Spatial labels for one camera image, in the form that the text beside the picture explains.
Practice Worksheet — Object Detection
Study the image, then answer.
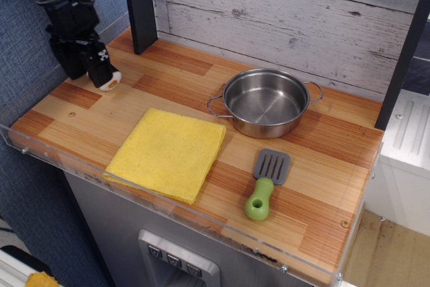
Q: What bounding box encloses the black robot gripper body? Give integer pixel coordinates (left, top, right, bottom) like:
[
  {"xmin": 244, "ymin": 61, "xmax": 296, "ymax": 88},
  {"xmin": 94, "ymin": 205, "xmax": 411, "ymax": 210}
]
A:
[{"xmin": 42, "ymin": 0, "xmax": 104, "ymax": 52}]

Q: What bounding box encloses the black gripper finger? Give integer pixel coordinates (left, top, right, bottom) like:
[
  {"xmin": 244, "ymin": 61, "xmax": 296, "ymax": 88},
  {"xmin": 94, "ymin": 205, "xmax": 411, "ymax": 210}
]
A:
[
  {"xmin": 81, "ymin": 42, "xmax": 114, "ymax": 88},
  {"xmin": 50, "ymin": 40, "xmax": 87, "ymax": 80}
]

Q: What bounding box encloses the black left vertical post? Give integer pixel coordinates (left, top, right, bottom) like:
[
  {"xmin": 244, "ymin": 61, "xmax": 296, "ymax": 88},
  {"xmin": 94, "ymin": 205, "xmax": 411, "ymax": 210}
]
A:
[{"xmin": 127, "ymin": 0, "xmax": 158, "ymax": 54}]

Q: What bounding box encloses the plush sushi roll toy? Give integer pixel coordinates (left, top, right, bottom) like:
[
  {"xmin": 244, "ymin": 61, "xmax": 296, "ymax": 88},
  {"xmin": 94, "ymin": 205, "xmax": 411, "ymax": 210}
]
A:
[{"xmin": 99, "ymin": 71, "xmax": 122, "ymax": 91}]

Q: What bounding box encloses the stainless steel pot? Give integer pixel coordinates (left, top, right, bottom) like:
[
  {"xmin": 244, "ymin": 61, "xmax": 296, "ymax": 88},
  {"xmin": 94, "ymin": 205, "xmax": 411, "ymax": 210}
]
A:
[{"xmin": 207, "ymin": 69, "xmax": 324, "ymax": 139}]

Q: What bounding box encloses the yellow folded cloth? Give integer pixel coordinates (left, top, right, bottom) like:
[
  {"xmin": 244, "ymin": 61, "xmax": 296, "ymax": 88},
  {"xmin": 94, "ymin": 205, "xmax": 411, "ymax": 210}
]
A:
[{"xmin": 102, "ymin": 108, "xmax": 226, "ymax": 204}]

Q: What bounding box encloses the silver toy dispenser panel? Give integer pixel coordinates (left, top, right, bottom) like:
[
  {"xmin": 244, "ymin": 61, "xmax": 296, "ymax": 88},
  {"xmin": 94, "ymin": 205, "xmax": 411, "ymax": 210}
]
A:
[{"xmin": 138, "ymin": 229, "xmax": 221, "ymax": 286}]

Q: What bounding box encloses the black vertical post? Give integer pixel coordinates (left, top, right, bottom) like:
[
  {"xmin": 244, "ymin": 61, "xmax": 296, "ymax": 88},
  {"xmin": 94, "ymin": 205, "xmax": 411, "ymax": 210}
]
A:
[
  {"xmin": 375, "ymin": 0, "xmax": 429, "ymax": 130},
  {"xmin": 127, "ymin": 0, "xmax": 158, "ymax": 54}
]

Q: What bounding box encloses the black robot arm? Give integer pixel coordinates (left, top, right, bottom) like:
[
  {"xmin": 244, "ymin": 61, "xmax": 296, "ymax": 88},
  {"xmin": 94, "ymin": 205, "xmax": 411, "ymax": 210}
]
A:
[{"xmin": 36, "ymin": 0, "xmax": 122, "ymax": 91}]

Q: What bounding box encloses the grey spatula green handle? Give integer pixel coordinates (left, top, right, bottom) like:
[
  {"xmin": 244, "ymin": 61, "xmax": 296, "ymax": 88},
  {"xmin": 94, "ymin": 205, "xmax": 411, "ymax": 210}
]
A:
[{"xmin": 245, "ymin": 149, "xmax": 291, "ymax": 221}]

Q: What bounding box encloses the white ribbed side shelf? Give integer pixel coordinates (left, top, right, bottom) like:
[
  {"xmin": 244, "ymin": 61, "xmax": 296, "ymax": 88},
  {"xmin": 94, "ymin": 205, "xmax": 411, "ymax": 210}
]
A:
[{"xmin": 381, "ymin": 90, "xmax": 429, "ymax": 171}]

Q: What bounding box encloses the black right vertical post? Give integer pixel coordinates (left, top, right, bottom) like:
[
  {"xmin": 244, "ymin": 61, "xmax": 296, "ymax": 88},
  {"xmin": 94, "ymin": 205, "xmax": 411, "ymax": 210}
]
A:
[{"xmin": 375, "ymin": 0, "xmax": 429, "ymax": 130}]

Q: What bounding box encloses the clear acrylic guard rail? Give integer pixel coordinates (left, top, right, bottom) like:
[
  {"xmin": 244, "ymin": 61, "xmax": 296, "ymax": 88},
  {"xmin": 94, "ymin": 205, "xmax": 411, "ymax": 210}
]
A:
[{"xmin": 0, "ymin": 11, "xmax": 384, "ymax": 284}]

